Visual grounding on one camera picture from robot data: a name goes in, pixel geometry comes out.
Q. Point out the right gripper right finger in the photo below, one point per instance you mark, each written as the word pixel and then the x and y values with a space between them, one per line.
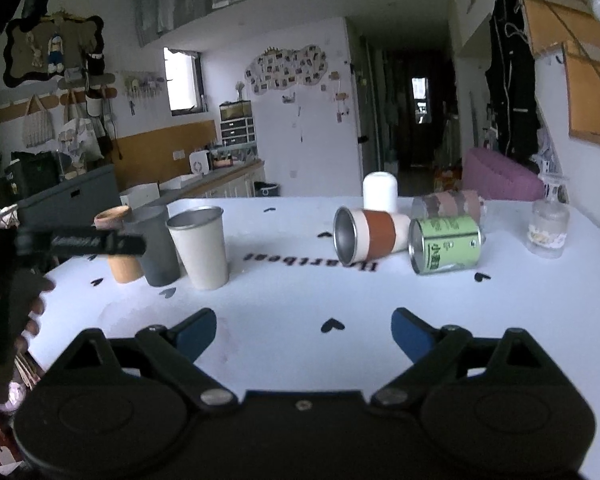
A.
pixel 486 407

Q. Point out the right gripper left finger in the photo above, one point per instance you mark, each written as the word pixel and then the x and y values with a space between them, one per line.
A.
pixel 118 402

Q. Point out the cream metal cup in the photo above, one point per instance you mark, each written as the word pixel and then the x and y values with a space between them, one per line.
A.
pixel 198 237

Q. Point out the cream cup with brown sleeve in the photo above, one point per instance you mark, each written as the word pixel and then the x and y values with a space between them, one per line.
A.
pixel 362 235

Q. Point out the person's left hand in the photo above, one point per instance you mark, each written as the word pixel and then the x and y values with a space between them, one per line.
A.
pixel 20 298

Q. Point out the white box on counter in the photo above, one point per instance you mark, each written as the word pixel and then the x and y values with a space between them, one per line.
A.
pixel 140 195

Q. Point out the dark grey tumbler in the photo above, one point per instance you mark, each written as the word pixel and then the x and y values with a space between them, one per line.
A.
pixel 159 261

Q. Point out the green labelled tin can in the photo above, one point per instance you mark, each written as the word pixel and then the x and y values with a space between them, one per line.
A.
pixel 444 244

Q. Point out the clear glass bottle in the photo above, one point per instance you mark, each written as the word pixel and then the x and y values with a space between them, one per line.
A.
pixel 548 224

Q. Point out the white small appliance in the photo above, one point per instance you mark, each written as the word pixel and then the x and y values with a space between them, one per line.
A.
pixel 200 163

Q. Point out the purple beanbag seat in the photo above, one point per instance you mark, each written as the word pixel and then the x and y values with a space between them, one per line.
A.
pixel 496 177

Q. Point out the white cylindrical container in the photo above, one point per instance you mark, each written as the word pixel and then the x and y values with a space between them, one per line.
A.
pixel 380 192

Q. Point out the small drawer organizer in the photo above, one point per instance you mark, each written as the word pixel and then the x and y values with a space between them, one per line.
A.
pixel 236 123

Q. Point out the cloud-shaped photo board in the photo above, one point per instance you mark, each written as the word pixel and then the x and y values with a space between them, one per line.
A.
pixel 281 69

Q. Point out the black hanging coat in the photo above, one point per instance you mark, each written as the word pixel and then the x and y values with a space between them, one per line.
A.
pixel 511 82

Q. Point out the framed wall picture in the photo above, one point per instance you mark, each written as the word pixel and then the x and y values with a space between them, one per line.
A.
pixel 41 50

